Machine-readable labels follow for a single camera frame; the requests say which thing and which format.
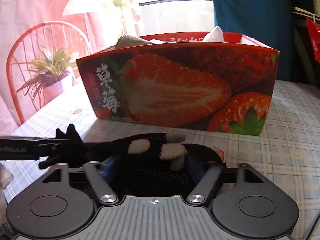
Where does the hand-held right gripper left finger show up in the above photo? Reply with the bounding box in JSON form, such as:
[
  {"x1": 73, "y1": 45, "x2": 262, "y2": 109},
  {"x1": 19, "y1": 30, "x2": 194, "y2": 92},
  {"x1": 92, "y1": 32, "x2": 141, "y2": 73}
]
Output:
[{"x1": 40, "y1": 156, "x2": 119, "y2": 205}]

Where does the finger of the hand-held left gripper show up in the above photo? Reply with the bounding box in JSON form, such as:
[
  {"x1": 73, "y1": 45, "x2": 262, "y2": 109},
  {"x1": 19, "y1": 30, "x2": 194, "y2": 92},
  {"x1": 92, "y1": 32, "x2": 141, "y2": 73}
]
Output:
[{"x1": 37, "y1": 140, "x2": 85, "y2": 157}]

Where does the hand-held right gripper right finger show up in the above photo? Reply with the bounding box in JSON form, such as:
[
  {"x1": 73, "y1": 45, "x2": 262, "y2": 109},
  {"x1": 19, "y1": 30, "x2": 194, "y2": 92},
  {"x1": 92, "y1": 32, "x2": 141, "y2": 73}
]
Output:
[{"x1": 187, "y1": 155, "x2": 262, "y2": 204}]

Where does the black glove with grey fingertips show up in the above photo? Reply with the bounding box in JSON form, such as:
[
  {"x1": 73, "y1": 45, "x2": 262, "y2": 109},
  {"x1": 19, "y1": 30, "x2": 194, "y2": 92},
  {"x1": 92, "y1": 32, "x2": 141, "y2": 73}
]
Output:
[{"x1": 39, "y1": 124, "x2": 226, "y2": 171}]

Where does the red strawberry print cardboard box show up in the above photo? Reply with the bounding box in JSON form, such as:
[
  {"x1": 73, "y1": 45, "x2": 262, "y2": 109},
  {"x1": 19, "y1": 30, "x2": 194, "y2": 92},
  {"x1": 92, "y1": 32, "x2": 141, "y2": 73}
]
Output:
[{"x1": 76, "y1": 31, "x2": 279, "y2": 137}]

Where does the light grey mesh cloth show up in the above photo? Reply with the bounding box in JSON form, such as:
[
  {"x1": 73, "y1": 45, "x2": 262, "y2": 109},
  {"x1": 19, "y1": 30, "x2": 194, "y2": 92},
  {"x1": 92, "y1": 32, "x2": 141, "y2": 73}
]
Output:
[{"x1": 114, "y1": 33, "x2": 156, "y2": 51}]

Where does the white cloth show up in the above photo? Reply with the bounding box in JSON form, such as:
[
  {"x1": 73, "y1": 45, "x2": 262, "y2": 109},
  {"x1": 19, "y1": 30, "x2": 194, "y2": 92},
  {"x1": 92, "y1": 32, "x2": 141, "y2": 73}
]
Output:
[{"x1": 203, "y1": 26, "x2": 242, "y2": 43}]

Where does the person's left hand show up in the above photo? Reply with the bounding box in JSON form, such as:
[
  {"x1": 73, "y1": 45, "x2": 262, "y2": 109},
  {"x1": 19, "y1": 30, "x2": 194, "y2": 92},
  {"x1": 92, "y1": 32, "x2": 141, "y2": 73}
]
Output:
[{"x1": 0, "y1": 164, "x2": 13, "y2": 189}]

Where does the plaid strawberry print bed sheet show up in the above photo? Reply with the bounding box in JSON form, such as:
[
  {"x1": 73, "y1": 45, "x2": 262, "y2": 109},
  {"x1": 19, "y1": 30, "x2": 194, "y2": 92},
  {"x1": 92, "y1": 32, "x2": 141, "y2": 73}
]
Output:
[{"x1": 0, "y1": 79, "x2": 320, "y2": 207}]

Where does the pink printed backdrop cloth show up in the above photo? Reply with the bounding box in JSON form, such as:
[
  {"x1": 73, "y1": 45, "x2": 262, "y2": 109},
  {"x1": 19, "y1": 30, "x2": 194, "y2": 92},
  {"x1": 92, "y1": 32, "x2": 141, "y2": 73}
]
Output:
[{"x1": 0, "y1": 0, "x2": 142, "y2": 140}]

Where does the dark blue curtain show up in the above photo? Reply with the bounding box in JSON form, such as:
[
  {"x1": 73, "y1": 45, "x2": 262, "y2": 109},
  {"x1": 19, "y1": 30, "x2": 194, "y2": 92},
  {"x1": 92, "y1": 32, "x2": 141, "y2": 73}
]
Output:
[{"x1": 207, "y1": 0, "x2": 296, "y2": 82}]

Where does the red plastic bag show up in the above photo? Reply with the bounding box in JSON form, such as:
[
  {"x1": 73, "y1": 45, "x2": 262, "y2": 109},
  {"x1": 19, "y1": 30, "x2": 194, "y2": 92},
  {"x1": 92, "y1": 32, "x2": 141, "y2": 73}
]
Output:
[{"x1": 305, "y1": 17, "x2": 320, "y2": 63}]

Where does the cluttered dark desk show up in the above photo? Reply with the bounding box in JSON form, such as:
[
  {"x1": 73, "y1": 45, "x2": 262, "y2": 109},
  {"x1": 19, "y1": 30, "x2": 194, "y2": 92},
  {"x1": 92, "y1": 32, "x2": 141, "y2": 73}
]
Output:
[{"x1": 287, "y1": 0, "x2": 320, "y2": 85}]

